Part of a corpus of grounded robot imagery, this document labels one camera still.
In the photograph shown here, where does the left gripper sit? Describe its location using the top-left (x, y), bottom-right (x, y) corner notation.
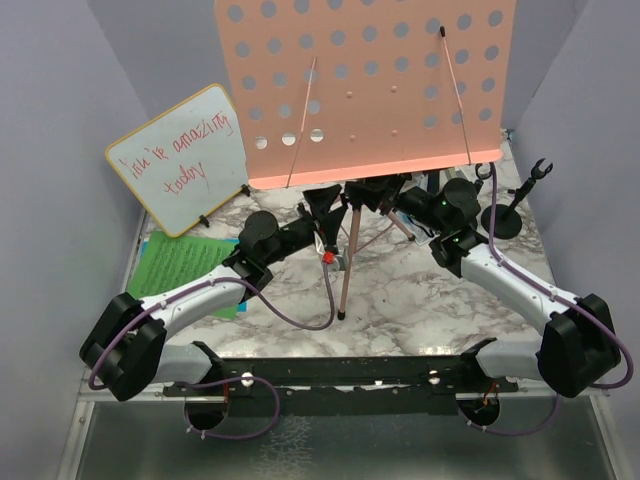
top-left (263, 185), bottom-right (347, 267)

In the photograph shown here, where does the pink music stand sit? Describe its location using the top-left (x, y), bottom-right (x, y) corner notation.
top-left (212, 0), bottom-right (519, 321)

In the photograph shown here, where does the black mic stand front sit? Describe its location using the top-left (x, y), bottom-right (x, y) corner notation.
top-left (480, 158), bottom-right (554, 240)

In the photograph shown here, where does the green sheet music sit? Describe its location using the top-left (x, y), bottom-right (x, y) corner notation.
top-left (126, 231), bottom-right (237, 299)

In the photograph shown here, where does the blue toy microphone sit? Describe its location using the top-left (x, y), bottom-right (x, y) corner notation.
top-left (418, 172), bottom-right (440, 194)

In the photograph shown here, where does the black microphone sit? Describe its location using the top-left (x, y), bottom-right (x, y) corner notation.
top-left (439, 168), bottom-right (456, 186)

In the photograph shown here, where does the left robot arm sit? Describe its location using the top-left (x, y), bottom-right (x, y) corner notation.
top-left (79, 185), bottom-right (348, 401)

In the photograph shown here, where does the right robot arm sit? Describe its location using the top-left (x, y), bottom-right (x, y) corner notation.
top-left (383, 178), bottom-right (622, 398)

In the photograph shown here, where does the white remote packet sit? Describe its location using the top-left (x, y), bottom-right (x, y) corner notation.
top-left (402, 214), bottom-right (436, 245)

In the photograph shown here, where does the yellow framed whiteboard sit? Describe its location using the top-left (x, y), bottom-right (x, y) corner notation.
top-left (105, 84), bottom-right (248, 237)

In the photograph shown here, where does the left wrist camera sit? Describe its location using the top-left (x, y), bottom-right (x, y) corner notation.
top-left (321, 247), bottom-right (350, 272)

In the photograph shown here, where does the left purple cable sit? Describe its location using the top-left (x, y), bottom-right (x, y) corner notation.
top-left (88, 254), bottom-right (337, 441)

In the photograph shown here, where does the purple cable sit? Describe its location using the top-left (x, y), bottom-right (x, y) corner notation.
top-left (457, 162), bottom-right (635, 437)
top-left (88, 254), bottom-right (337, 441)

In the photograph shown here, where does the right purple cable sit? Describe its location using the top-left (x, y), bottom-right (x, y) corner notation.
top-left (457, 162), bottom-right (635, 437)

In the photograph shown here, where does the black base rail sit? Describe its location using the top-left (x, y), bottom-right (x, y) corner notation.
top-left (163, 353), bottom-right (518, 416)

